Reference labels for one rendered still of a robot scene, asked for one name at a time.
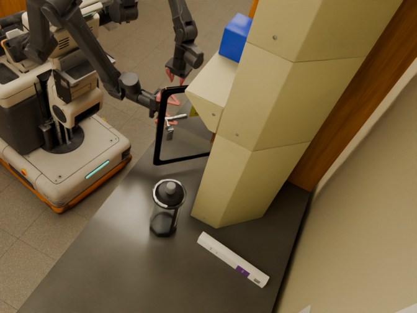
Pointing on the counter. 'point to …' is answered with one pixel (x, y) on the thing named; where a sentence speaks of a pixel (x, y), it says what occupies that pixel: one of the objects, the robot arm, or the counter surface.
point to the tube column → (320, 27)
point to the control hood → (212, 89)
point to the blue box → (235, 37)
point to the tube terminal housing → (266, 131)
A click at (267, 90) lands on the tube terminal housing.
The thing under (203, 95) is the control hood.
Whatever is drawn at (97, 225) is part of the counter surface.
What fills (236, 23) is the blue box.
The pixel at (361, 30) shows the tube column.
